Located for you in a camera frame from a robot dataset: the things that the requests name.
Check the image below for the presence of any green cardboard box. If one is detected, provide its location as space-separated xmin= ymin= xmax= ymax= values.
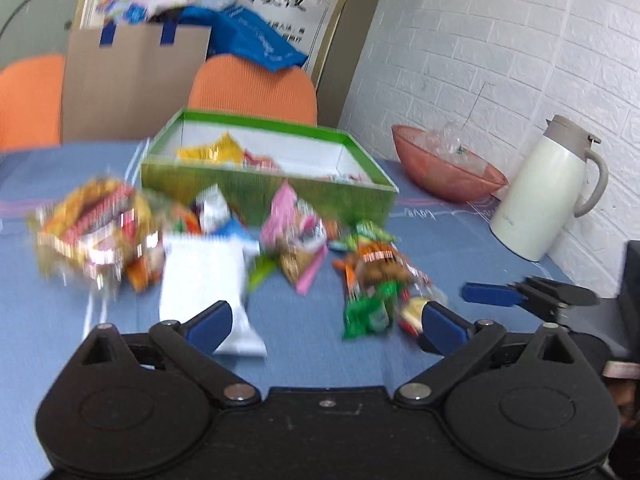
xmin=140 ymin=107 xmax=399 ymax=228

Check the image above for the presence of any clear plastic wrap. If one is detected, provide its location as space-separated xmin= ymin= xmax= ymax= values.
xmin=417 ymin=122 xmax=493 ymax=177

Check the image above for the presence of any yellow snack packet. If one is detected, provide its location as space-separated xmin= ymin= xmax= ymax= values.
xmin=176 ymin=131 xmax=247 ymax=165

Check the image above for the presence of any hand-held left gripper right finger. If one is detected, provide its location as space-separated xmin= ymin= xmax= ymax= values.
xmin=395 ymin=301 xmax=596 ymax=406

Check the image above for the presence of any blue tablecloth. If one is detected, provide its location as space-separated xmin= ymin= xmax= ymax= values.
xmin=0 ymin=139 xmax=576 ymax=478

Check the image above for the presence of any brown cookie packet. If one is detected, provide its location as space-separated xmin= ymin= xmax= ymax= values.
xmin=344 ymin=240 xmax=433 ymax=303

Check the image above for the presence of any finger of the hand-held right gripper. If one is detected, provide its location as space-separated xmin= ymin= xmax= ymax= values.
xmin=522 ymin=276 xmax=599 ymax=307
xmin=461 ymin=282 xmax=568 ymax=326

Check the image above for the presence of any pink plastic bowl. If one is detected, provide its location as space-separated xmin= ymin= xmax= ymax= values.
xmin=391 ymin=125 xmax=509 ymax=205

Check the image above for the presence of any frosted glass partition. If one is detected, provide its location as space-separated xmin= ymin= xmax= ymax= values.
xmin=0 ymin=0 xmax=96 ymax=63

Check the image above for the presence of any small white blue packet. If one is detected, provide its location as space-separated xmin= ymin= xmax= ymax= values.
xmin=194 ymin=184 xmax=247 ymax=235

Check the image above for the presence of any blue plastic bag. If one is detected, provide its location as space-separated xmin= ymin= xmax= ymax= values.
xmin=177 ymin=2 xmax=309 ymax=72

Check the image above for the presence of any bright green snack packet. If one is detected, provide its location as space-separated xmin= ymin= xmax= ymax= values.
xmin=342 ymin=282 xmax=398 ymax=342

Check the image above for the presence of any white thermos jug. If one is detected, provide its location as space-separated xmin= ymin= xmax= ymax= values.
xmin=489 ymin=115 xmax=609 ymax=262

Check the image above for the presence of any orange chair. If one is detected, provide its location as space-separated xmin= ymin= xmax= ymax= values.
xmin=187 ymin=54 xmax=319 ymax=127
xmin=0 ymin=55 xmax=67 ymax=152

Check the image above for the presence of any person's right hand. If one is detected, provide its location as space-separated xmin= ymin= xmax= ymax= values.
xmin=602 ymin=359 xmax=640 ymax=428

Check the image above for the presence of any white snack packet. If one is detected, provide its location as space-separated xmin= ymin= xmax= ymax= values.
xmin=159 ymin=232 xmax=268 ymax=358

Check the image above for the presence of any brown cardboard sheet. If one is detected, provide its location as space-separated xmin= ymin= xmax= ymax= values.
xmin=61 ymin=24 xmax=212 ymax=143

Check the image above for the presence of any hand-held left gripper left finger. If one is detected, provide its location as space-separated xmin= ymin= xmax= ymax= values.
xmin=75 ymin=301 xmax=262 ymax=407

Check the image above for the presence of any pink snack packet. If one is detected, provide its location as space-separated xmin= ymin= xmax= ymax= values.
xmin=259 ymin=180 xmax=330 ymax=295

